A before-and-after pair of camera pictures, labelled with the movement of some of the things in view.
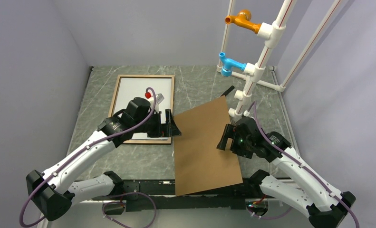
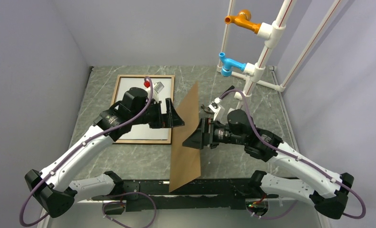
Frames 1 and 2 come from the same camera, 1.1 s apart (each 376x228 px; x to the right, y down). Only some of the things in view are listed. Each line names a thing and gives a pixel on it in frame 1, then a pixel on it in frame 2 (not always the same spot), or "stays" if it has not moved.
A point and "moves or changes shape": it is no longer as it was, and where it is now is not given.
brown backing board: x=199 y=165 moves or changes shape
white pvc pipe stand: x=274 y=36 stays
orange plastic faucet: x=242 y=19 stays
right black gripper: x=230 y=131 → x=203 y=136
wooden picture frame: x=114 y=98 stays
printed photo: x=130 y=88 stays
